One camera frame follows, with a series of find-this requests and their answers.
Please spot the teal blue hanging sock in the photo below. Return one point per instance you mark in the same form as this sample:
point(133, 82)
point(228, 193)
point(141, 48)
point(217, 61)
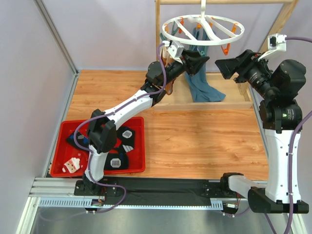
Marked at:
point(200, 90)

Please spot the aluminium rail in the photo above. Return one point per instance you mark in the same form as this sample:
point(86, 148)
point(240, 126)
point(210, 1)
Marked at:
point(60, 192)

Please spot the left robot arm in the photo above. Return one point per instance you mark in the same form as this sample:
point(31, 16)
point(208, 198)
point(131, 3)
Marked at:
point(117, 117)

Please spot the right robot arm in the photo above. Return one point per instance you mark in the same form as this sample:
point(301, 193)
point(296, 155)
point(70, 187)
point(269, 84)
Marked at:
point(281, 116)

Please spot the red plastic bin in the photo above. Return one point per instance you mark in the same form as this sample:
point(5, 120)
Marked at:
point(66, 146)

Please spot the black sock upper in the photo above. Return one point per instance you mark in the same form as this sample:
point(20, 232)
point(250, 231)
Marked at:
point(125, 134)

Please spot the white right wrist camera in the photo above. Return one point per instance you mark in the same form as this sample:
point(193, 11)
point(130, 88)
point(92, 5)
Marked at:
point(276, 46)

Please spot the white round clip hanger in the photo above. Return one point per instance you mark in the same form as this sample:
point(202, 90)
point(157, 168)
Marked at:
point(218, 30)

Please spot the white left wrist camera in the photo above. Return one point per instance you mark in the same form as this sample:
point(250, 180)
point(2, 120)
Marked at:
point(174, 49)

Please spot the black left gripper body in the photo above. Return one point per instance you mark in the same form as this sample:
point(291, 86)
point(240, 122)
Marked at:
point(187, 63)

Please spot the black sock lower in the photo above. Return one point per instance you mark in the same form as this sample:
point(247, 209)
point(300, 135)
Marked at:
point(116, 161)

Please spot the red santa sock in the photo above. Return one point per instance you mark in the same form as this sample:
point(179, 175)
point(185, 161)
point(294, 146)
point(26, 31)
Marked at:
point(76, 162)

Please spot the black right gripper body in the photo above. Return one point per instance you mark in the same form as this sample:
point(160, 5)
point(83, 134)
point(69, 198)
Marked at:
point(240, 67)

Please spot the orange clip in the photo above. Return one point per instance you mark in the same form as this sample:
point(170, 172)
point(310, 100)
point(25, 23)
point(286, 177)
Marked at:
point(226, 49)

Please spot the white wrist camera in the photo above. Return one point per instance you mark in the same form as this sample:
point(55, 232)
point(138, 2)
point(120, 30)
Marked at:
point(276, 46)
point(174, 49)

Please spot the wooden rack frame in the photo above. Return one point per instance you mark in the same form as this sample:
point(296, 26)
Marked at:
point(259, 23)

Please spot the black sock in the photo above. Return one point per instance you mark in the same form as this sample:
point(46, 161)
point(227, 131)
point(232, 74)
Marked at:
point(125, 134)
point(116, 161)

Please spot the brown cream hanging sock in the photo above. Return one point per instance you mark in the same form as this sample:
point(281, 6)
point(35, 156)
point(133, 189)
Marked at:
point(166, 60)

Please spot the black base mat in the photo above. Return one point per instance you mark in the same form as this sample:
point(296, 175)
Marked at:
point(156, 191)

